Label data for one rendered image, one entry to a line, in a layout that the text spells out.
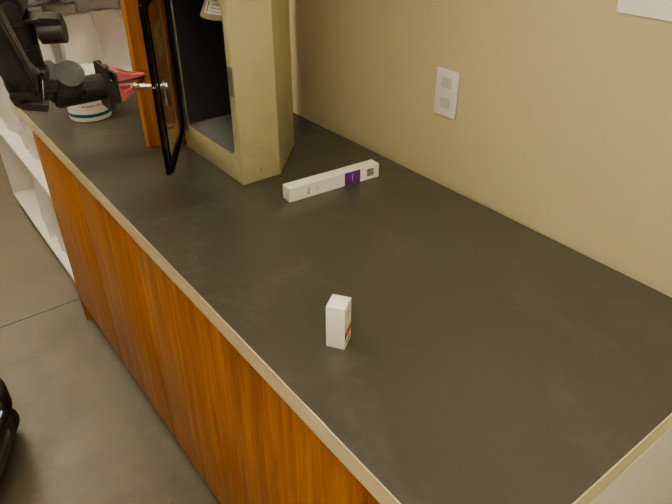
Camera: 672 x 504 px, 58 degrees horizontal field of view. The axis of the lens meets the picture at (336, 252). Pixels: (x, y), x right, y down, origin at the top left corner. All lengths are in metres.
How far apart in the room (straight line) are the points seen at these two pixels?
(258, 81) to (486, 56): 0.52
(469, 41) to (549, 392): 0.80
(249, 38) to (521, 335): 0.87
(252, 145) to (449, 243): 0.55
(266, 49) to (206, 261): 0.52
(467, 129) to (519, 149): 0.15
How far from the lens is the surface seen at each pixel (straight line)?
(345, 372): 0.99
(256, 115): 1.51
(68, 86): 1.39
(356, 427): 0.91
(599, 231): 1.36
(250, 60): 1.47
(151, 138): 1.82
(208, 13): 1.54
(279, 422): 1.15
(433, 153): 1.60
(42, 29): 1.71
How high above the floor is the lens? 1.63
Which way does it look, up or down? 33 degrees down
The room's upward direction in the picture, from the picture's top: straight up
